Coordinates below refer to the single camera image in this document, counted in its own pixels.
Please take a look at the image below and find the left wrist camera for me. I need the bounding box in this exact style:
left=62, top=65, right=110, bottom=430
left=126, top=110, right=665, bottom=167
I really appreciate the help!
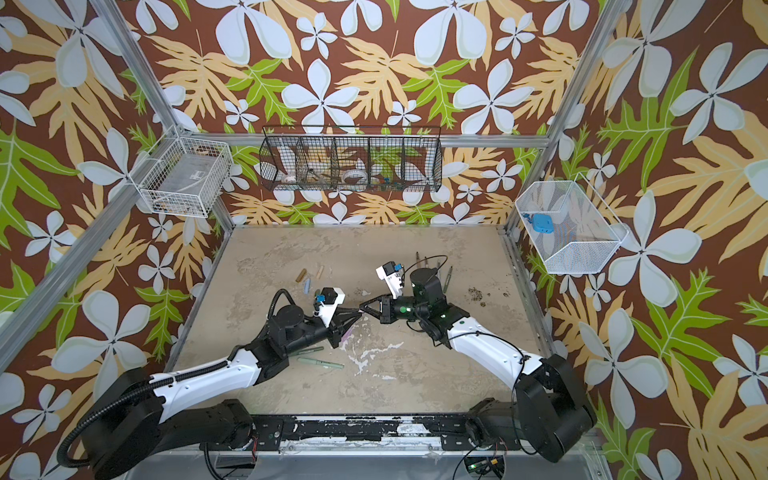
left=314, top=287, right=345, bottom=328

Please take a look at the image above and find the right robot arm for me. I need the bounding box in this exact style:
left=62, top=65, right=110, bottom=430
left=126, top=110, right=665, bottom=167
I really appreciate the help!
left=360, top=262, right=597, bottom=463

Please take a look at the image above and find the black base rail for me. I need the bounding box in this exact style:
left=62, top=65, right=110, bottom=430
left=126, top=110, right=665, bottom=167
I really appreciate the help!
left=241, top=412, right=523, bottom=453

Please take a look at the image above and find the white wire basket left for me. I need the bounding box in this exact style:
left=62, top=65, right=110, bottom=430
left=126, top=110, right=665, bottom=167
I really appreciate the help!
left=134, top=136, right=233, bottom=218

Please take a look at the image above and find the pink pen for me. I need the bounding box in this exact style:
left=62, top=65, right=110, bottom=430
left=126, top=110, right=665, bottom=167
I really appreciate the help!
left=339, top=323, right=357, bottom=350

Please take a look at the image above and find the black wire basket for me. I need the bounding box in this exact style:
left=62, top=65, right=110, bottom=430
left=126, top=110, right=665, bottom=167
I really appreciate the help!
left=257, top=125, right=444, bottom=192

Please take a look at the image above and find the blue object in basket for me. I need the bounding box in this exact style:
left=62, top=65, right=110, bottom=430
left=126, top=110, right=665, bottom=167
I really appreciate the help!
left=523, top=213, right=555, bottom=234

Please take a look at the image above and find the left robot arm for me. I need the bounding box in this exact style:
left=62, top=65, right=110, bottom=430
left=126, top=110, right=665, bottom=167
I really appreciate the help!
left=56, top=287, right=362, bottom=479

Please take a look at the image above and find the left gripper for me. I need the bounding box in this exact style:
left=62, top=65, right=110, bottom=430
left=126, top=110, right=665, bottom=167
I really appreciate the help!
left=284, top=306, right=362, bottom=359

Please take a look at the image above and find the light green pen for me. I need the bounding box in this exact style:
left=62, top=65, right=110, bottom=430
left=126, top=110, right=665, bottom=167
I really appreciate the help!
left=297, top=357, right=345, bottom=369

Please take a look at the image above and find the white mesh basket right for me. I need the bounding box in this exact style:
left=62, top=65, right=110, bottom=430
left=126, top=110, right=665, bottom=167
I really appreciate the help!
left=515, top=174, right=629, bottom=276

